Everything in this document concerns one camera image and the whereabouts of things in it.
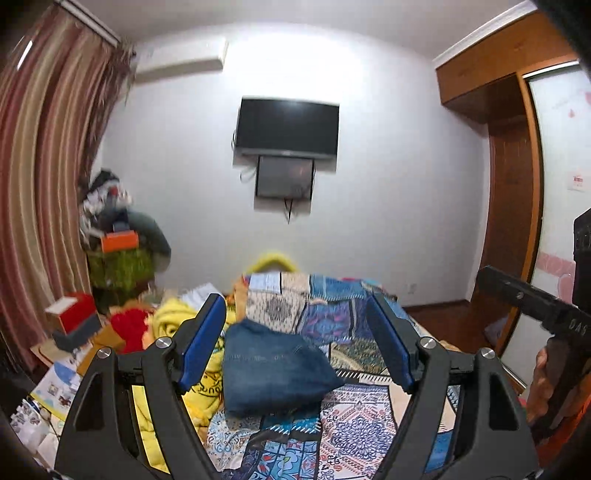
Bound blue denim jeans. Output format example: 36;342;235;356
222;319;344;417

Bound pile of clothes and bags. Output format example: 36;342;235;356
79;169;172;312

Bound right human hand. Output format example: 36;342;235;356
526;347;588;424

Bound yellow printed blanket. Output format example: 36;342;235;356
131;250;302;475

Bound red fluffy cloth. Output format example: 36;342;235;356
109;307;153;354

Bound red and white box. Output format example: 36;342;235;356
44;292;102;352

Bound patchwork patterned bedspread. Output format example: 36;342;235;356
204;270;463;480

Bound orange box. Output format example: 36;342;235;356
101;230;139;253

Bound white sliding wardrobe door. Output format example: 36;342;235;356
500;64;591;388

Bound brown wooden wardrobe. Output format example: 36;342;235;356
434;8;583;356

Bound striped red curtain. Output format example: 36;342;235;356
1;2;132;371

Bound small dark wall screen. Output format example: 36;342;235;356
256;157;315;201

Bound black wall television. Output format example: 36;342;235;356
235;98;339;160

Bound white wall air conditioner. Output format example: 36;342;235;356
135;37;228;83

